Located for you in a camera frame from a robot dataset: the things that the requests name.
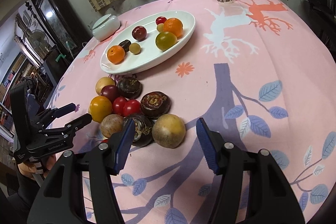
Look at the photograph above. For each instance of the orange mandarin near jar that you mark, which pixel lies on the orange mandarin near jar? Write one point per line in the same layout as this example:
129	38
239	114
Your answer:
116	54

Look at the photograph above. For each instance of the white oval plate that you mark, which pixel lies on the white oval plate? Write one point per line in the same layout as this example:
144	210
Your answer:
150	56

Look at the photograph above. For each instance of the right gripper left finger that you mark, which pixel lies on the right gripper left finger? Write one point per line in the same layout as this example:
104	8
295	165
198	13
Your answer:
61	197

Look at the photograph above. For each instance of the dark mangosteen front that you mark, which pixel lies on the dark mangosteen front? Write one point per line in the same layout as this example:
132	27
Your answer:
143	129

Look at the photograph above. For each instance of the red cherry tomato left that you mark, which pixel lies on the red cherry tomato left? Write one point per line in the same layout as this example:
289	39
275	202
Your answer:
118	105

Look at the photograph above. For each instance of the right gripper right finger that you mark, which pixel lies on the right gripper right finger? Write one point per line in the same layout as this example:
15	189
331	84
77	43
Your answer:
270	197

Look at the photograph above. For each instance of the yellow passion fruit on cloth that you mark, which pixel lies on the yellow passion fruit on cloth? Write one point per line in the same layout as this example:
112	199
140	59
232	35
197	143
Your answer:
103	82

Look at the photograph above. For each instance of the red cherry tomato on plate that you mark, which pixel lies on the red cherry tomato on plate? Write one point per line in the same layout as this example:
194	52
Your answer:
160	20

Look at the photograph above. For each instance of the red cherry tomato right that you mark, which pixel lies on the red cherry tomato right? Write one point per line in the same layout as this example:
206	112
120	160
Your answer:
131	107

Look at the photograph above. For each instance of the brown passion fruit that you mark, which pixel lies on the brown passion fruit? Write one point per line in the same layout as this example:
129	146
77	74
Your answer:
111	124

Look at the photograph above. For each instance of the white ceramic lidded jar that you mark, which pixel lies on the white ceramic lidded jar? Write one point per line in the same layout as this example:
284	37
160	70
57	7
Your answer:
105	27

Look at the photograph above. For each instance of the yellow-orange tomato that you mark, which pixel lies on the yellow-orange tomato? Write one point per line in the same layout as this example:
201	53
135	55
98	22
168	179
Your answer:
100	107

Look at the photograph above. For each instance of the tan round passion fruit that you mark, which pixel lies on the tan round passion fruit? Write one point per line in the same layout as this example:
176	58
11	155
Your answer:
169	131

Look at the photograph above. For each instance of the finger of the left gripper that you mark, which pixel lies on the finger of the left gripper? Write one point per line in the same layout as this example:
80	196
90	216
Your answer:
72	126
57	112

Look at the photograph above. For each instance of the left hand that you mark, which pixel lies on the left hand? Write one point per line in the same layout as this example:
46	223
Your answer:
27	168

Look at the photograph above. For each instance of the dark wooden cabinet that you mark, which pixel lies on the dark wooden cabinet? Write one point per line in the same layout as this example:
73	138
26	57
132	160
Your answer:
63	25

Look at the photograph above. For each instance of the dark mangosteen with star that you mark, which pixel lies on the dark mangosteen with star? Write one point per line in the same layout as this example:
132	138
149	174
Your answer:
155	104

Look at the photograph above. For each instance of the pink patterned tablecloth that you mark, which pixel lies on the pink patterned tablecloth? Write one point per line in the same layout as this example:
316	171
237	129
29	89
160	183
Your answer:
256	73

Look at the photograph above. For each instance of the dark red plum on plate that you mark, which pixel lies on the dark red plum on plate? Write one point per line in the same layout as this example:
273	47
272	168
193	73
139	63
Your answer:
139	33

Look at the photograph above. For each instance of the dark date on plate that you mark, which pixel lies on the dark date on plate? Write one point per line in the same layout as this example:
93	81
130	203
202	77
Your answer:
125	45

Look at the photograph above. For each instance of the green-yellow mandarin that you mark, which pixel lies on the green-yellow mandarin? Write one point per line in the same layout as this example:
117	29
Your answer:
165	40

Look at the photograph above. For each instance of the small tan longan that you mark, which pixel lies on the small tan longan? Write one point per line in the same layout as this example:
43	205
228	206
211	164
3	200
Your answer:
135	48
160	27

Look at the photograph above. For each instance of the orange mandarin far side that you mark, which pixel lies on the orange mandarin far side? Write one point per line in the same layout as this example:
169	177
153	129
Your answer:
173	25

